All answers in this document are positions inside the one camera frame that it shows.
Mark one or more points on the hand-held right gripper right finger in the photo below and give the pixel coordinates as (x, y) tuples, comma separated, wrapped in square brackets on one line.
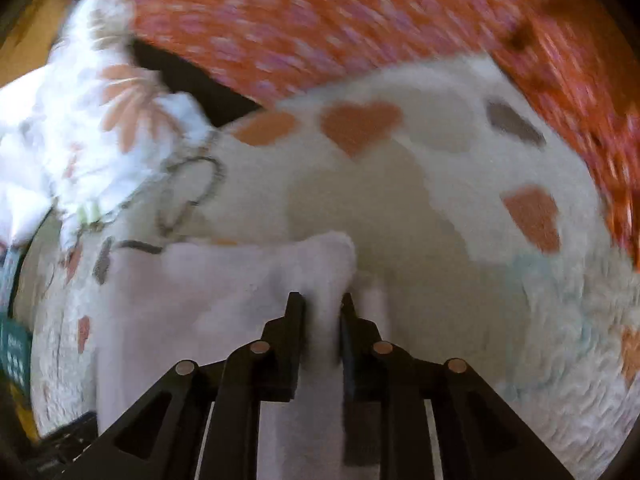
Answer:
[(350, 350)]

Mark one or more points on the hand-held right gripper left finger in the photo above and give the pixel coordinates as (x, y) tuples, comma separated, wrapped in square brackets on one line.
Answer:
[(294, 350)]

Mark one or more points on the white zippered baby sleepsuit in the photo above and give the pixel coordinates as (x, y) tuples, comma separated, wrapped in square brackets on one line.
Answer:
[(225, 300)]

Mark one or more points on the quilted heart-print blanket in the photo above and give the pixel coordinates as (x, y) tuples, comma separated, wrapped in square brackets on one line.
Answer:
[(425, 210)]

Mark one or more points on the green box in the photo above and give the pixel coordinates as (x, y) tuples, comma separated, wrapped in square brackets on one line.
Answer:
[(12, 350)]

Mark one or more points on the white floral pillow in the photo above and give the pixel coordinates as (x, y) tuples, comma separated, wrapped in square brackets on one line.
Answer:
[(75, 135)]

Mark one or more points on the orange floral cloth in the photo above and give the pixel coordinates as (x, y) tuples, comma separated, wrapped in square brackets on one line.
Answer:
[(350, 20)]

